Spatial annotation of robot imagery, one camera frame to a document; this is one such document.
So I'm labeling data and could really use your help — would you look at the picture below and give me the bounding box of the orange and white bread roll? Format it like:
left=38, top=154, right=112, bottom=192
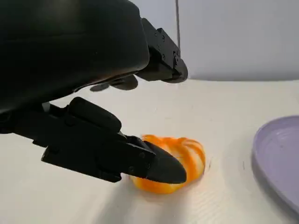
left=129, top=134, right=206, bottom=196

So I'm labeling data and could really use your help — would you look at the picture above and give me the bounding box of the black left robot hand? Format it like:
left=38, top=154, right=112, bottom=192
left=0, top=0, right=189, bottom=184

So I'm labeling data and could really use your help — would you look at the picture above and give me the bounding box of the lilac plate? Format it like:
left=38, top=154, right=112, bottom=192
left=251, top=115, right=299, bottom=212

